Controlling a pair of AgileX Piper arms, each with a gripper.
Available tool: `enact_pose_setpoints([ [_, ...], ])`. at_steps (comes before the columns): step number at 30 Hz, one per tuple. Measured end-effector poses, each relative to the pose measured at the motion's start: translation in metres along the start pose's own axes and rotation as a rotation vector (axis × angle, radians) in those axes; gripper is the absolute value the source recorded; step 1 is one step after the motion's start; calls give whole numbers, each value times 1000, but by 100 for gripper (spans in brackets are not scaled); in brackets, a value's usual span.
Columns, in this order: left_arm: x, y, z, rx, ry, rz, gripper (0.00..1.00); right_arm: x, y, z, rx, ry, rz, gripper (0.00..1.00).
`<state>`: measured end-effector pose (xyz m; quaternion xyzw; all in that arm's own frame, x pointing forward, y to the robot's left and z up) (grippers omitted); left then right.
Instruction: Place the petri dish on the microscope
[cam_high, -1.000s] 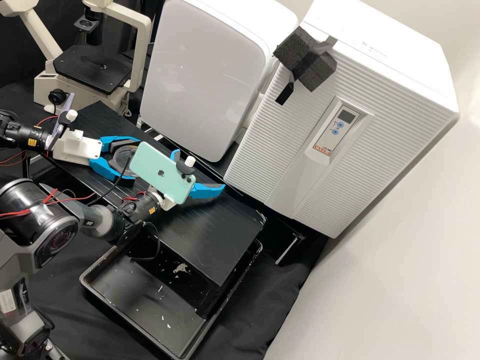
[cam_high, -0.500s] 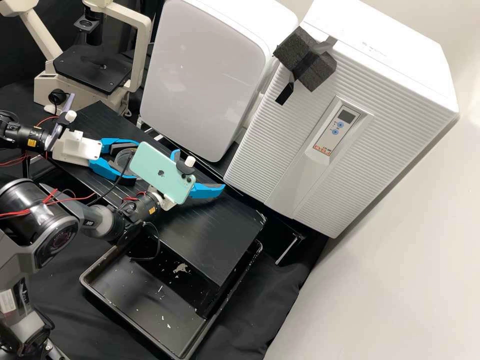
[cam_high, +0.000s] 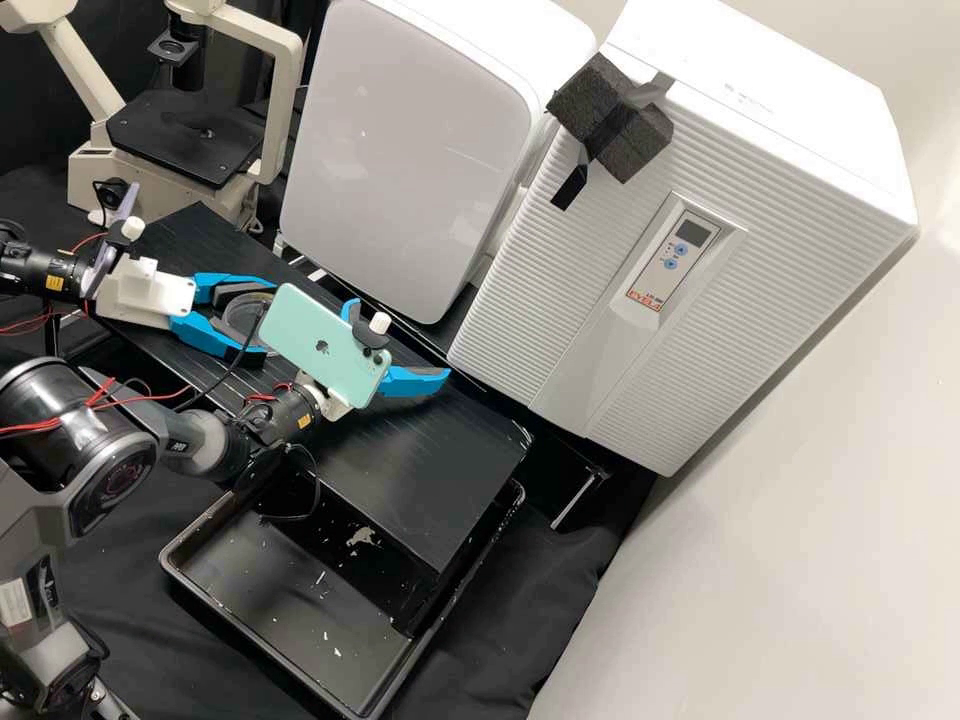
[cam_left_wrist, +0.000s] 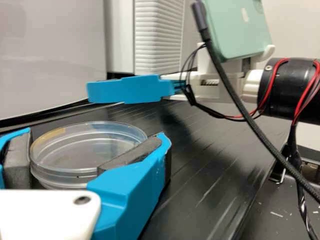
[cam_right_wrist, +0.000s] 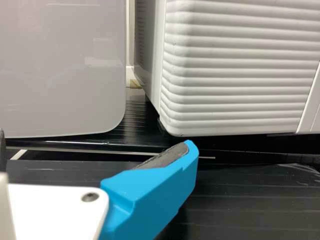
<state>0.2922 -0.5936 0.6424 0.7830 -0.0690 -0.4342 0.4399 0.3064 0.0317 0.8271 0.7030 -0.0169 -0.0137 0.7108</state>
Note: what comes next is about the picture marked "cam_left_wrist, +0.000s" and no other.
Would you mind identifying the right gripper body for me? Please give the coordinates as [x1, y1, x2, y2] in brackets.
[159, 71, 247, 103]

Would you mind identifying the incubator door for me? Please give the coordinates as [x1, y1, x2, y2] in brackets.
[133, 0, 203, 76]

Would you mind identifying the black platform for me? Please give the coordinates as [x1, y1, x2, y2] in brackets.
[31, 99, 301, 240]

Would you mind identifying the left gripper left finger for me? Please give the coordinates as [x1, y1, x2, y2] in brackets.
[0, 127, 33, 190]

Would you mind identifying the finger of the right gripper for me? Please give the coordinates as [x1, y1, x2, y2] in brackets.
[86, 74, 188, 105]

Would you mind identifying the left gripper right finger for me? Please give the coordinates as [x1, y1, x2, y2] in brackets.
[86, 132, 173, 240]

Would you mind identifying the petri dish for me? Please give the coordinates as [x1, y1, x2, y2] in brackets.
[29, 121, 149, 191]

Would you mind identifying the right wrist camera phone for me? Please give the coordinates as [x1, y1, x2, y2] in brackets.
[196, 0, 276, 76]

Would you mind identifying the black cable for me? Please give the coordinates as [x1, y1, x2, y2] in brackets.
[286, 119, 320, 240]
[191, 0, 320, 203]

